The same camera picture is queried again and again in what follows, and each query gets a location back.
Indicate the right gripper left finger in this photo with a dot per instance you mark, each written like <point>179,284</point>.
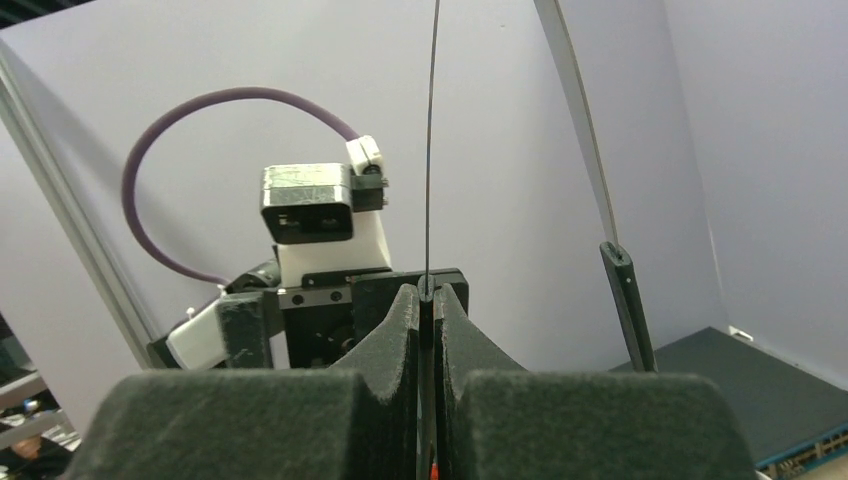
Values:
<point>356,419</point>

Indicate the dark blue flat box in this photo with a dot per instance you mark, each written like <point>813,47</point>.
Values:
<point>792,420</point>

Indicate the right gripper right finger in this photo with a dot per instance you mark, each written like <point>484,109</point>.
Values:
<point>497,420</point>

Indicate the black metal tongs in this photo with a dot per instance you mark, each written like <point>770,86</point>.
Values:
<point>617,262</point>

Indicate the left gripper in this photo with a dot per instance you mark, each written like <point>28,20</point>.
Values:
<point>323,318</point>

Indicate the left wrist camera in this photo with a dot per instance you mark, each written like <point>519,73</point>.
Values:
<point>325,217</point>

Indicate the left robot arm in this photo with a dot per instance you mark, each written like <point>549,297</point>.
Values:
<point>196,343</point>

